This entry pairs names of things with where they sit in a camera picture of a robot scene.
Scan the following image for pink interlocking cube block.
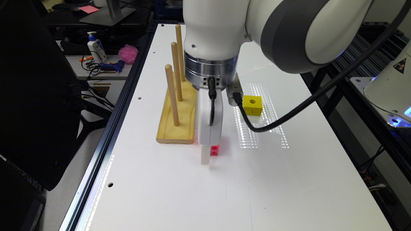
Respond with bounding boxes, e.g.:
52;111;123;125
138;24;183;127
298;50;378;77
210;145;220;156

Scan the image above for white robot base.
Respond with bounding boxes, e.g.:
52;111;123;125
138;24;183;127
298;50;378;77
350;44;410;128

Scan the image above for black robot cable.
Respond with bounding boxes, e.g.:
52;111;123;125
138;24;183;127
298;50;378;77
232;0;411;133

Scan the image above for rear wooden peg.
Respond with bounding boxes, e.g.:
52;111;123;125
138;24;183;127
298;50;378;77
175;24;186;82

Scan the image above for yellow cube with hole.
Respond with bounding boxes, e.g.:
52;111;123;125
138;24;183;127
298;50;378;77
242;95;263;116

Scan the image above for pink bath loofah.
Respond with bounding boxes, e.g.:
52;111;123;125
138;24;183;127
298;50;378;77
118;44;138;64

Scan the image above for black aluminium frame rack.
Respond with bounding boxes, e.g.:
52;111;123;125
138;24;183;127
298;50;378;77
153;0;411;231

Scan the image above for black tangled cable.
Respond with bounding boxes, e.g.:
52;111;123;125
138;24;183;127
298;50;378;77
80;53;103;78

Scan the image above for silver monitor stand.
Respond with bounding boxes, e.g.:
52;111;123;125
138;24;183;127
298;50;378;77
79;0;135;26

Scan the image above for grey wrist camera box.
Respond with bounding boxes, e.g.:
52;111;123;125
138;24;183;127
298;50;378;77
226;74;243;107

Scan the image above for pink sticky note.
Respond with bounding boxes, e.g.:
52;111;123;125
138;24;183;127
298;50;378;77
79;5;100;14

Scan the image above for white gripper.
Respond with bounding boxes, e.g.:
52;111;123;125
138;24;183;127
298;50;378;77
197;88;223;165

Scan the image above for wooden peg base board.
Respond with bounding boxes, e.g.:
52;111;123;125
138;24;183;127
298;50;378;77
156;72;197;144

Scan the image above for white lotion pump bottle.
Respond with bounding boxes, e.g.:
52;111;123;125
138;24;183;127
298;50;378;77
87;31;107;64

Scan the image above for blue glue gun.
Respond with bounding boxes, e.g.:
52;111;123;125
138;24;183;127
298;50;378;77
99;60;125;73

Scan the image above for front wooden peg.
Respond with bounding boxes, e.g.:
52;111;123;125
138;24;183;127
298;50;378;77
165;64;180;126

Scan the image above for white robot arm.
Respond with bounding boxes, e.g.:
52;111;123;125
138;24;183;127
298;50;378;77
183;0;372;165

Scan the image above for wooden peg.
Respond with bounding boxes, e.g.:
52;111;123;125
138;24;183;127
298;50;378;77
165;64;180;126
171;42;182;101
175;24;186;82

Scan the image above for middle wooden peg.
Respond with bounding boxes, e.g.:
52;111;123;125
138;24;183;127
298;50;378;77
171;42;182;101

